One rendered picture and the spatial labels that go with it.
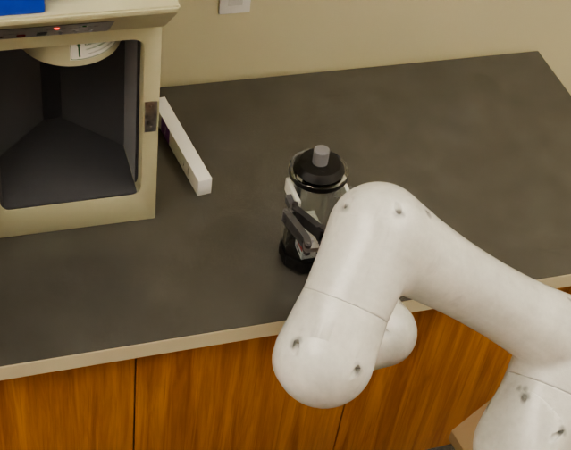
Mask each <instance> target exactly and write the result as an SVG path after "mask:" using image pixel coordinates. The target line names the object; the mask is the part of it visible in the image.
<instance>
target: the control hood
mask: <svg viewBox="0 0 571 450"><path fill-rule="evenodd" d="M180 9H181V7H180V5H179V2H178V0H45V11H44V12H42V13H30V14H18V15H5V16H0V29H21V28H33V27H44V26H55V25H67V24H78V23H90V22H101V21H115V22H114V23H113V25H112V26H111V28H110V29H109V30H120V29H141V28H153V27H163V26H165V25H166V24H167V23H168V22H169V21H170V20H171V19H172V18H173V17H174V16H175V15H176V14H177V13H178V12H179V10H180ZM109 30H108V31H109Z"/></svg>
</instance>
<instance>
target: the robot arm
mask: <svg viewBox="0 0 571 450"><path fill-rule="evenodd" d="M284 190H285V192H286V194H287V195H286V200H285V203H286V205H287V207H288V208H284V209H283V213H282V222H283V223H284V224H285V226H286V227H287V228H288V230H289V231H290V232H291V234H292V235H293V236H294V238H295V239H296V240H297V241H298V242H299V243H300V245H301V246H302V250H303V254H304V255H306V256H308V255H310V253H311V252H317V255H316V257H315V261H314V263H313V266H312V268H311V271H310V272H309V275H308V277H307V280H306V284H305V286H304V288H303V289H302V291H301V293H300V295H299V297H298V300H297V302H296V303H295V304H294V306H293V308H292V310H291V312H290V314H289V316H288V318H287V320H286V321H285V323H284V325H283V327H282V328H281V331H280V333H279V335H278V337H277V338H276V341H275V344H274V348H273V354H272V365H273V371H274V373H275V375H276V377H277V379H278V380H279V382H280V383H281V385H282V387H283V388H284V389H285V391H286V392H287V393H288V394H289V395H290V396H291V397H293V398H294V399H295V400H297V401H298V402H300V403H302V404H304V405H307V406H310V407H314V408H320V409H329V408H334V407H338V406H341V405H344V404H347V403H348V402H350V401H352V400H353V399H355V398H356V397H357V396H358V395H359V394H360V393H361V392H362V391H363V390H364V389H365V387H366V385H367V384H368V382H369V380H370V378H371V377H372V374H373V371H375V370H379V369H382V368H386V367H390V366H393V365H396V364H398V363H401V362H402V361H404V360H405V359H406V358H407V357H408V356H409V355H410V354H411V352H412V351H413V349H414V347H415V345H416V339H417V326H416V321H415V319H414V317H413V315H412V313H411V312H410V311H409V310H408V309H407V308H406V306H405V305H403V304H402V302H401V301H400V299H399V298H400V297H401V296H405V297H407V298H410V299H412V300H414V301H417V302H418V303H421V304H424V305H426V306H429V307H431V308H433V309H434V310H436V311H438V312H441V313H444V314H446V315H448V316H449V317H451V318H453V319H454V320H456V321H459V322H461V323H463V324H465V325H466V326H467V327H469V328H471V329H473V330H475V331H477V332H478V333H480V334H482V335H483V336H485V337H486V338H488V339H489V340H491V341H492V342H494V343H495V344H497V345H498V346H500V347H502V348H503V349H505V350H506V351H507V352H509V353H510V354H512V357H511V359H510V362H509V364H508V368H507V370H506V373H505V375H504V377H503V380H502V381H501V383H500V386H499V388H498V389H497V391H496V393H495V395H494V397H493V398H492V399H491V401H490V402H489V404H488V406H487V407H486V409H485V411H484V412H483V415H482V417H481V419H480V420H479V422H478V424H477V426H476V429H475V432H474V438H473V450H571V295H570V294H568V293H566V292H563V291H561V290H558V289H556V288H554V287H550V286H548V285H545V284H543V283H541V282H540V281H537V280H535V279H532V278H530V277H528V276H526V275H524V274H523V273H521V272H520V271H517V270H515V269H513V268H511V267H510V266H508V265H506V264H505V263H503V262H501V261H499V260H498V259H496V258H494V257H493V256H491V255H490V254H487V253H486V252H484V251H483V250H482V249H481V248H479V247H478V246H476V245H474V244H473V243H471V242H470V241H468V240H467V239H466V238H464V237H463V236H461V235H460V234H458V233H457V232H456V231H455V230H454V229H452V228H451V227H450V226H448V225H447V224H446V223H445V222H443V221H442V220H441V219H439V218H438V217H437V216H436V215H435V214H434V213H433V212H431V211H430V210H429V209H428V208H427V207H426V206H425V205H423V204H422V203H421V202H420V201H419V200H418V199H416V198H415V197H414V196H413V195H412V194H411V193H409V192H408V191H407V190H405V189H404V188H403V187H400V186H397V185H395V184H391V183H388V182H381V181H376V182H368V183H365V184H362V185H359V186H356V187H352V186H348V184H347V183H346V184H345V186H344V187H343V188H342V189H341V191H340V195H341V198H340V200H339V201H338V202H337V203H336V205H334V207H333V209H332V212H331V214H330V217H329V220H328V222H327V225H325V224H321V223H320V222H319V221H317V220H316V219H315V218H313V217H312V216H311V215H310V214H308V213H307V212H305V211H304V210H303V209H302V208H300V207H301V202H300V199H299V197H298V194H297V192H296V189H295V188H294V187H293V185H292V182H291V179H290V177H288V178H286V180H285V188H284ZM306 230H307V231H308V232H310V233H311V234H312V235H313V236H314V237H315V238H316V240H317V241H318V242H319V244H316V242H315V241H314V239H313V238H310V236H309V234H308V233H307V232H306Z"/></svg>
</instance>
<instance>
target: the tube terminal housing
mask: <svg viewBox="0 0 571 450"><path fill-rule="evenodd" d="M132 39H136V40H138V41H140V75H139V162H138V179H137V181H136V182H135V181H134V183H135V186H136V189H137V193H136V194H134V195H128V196H115V197H107V198H100V199H93V200H86V201H78V202H71V203H64V204H50V205H42V206H35V207H28V208H21V209H13V210H6V209H4V208H3V207H2V206H1V205H0V238H8V237H15V236H22V235H29V234H36V233H43V232H50V231H57V230H64V229H76V228H84V227H91V226H97V225H105V224H112V223H118V222H125V221H138V220H145V219H153V218H155V194H156V170H157V145H158V121H159V96H160V72H161V48H162V27H153V28H141V29H120V30H109V31H98V32H87V33H77V34H64V35H53V36H43V37H21V38H10V39H0V51H4V50H14V49H25V48H36V47H47V46H67V45H77V44H88V43H99V42H110V41H121V40H132ZM151 101H157V119H156V131H152V132H145V102H151Z"/></svg>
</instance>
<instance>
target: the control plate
mask: <svg viewBox="0 0 571 450"><path fill-rule="evenodd" d="M114 22H115V21H101V22H90V23H78V24H67V25H55V26H44V27H33V28H21V29H0V37H3V38H0V39H8V38H18V37H16V36H17V35H26V38H30V37H41V36H36V35H37V33H39V32H47V34H46V36H52V35H59V33H57V32H58V31H62V35H63V34H74V30H78V31H77V33H85V32H89V29H94V30H92V31H93V32H97V31H108V30H109V29H110V28H111V26H112V25H113V23H114ZM83 25H88V26H87V27H85V28H83V27H81V26H83ZM54 28H60V29H54Z"/></svg>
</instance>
